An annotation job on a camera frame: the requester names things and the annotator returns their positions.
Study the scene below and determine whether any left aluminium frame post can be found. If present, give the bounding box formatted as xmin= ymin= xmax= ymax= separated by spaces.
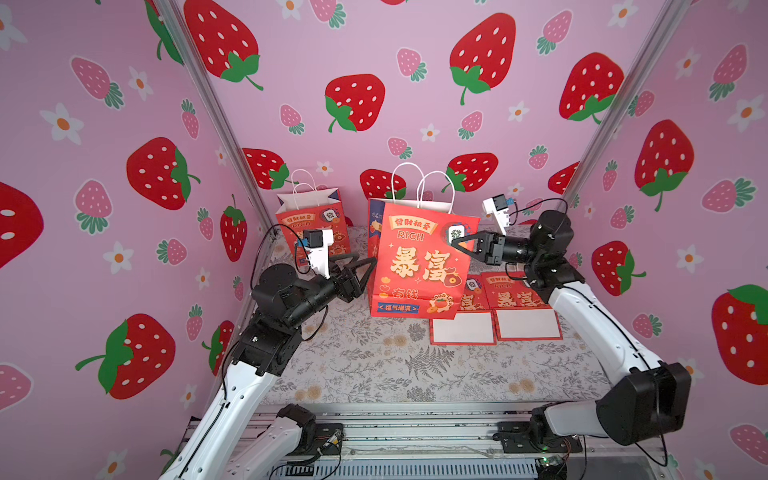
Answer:
xmin=157 ymin=0 xmax=272 ymax=227

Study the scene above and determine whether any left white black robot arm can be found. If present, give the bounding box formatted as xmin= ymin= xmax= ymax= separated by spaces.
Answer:
xmin=162 ymin=254 xmax=376 ymax=479

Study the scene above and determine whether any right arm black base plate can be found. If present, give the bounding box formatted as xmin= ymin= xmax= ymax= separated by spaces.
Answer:
xmin=492 ymin=421 xmax=583 ymax=454

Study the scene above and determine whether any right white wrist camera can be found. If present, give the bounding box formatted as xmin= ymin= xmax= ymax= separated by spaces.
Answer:
xmin=482 ymin=194 xmax=518 ymax=235

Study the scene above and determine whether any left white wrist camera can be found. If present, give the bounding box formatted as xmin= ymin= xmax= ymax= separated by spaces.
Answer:
xmin=302 ymin=229 xmax=334 ymax=279

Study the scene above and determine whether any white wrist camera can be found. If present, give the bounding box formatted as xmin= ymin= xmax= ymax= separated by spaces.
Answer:
xmin=482 ymin=194 xmax=518 ymax=235
xmin=302 ymin=229 xmax=334 ymax=279

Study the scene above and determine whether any red paper bag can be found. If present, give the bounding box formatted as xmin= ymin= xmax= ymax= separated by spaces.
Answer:
xmin=276 ymin=169 xmax=352 ymax=255
xmin=430 ymin=275 xmax=496 ymax=346
xmin=481 ymin=272 xmax=563 ymax=341
xmin=361 ymin=169 xmax=480 ymax=319

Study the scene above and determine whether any aluminium frame post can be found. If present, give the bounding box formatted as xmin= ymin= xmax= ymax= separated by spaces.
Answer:
xmin=157 ymin=0 xmax=272 ymax=227
xmin=556 ymin=1 xmax=690 ymax=219

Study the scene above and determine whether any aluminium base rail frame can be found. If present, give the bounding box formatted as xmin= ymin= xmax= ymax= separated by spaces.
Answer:
xmin=173 ymin=400 xmax=682 ymax=480

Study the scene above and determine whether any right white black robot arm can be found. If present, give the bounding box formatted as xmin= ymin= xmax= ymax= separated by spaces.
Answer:
xmin=449 ymin=210 xmax=692 ymax=446

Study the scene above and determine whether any right aluminium frame post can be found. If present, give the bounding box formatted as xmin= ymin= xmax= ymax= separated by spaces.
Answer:
xmin=556 ymin=1 xmax=690 ymax=219

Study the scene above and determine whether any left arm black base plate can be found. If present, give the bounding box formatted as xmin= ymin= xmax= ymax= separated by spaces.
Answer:
xmin=259 ymin=418 xmax=345 ymax=458

